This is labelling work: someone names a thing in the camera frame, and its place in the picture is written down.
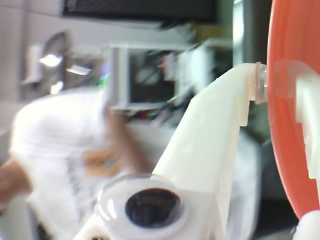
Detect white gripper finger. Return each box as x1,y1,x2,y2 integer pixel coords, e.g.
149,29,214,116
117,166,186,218
74,61,269,240
273,59,320,180

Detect orange plate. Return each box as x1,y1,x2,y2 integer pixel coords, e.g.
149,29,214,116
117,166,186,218
266,0,320,222

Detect plastic googly eye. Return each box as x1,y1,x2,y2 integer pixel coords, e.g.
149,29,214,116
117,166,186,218
96,172,191,240

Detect person in white shirt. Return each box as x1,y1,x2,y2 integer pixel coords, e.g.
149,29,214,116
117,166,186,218
9,91,131,240

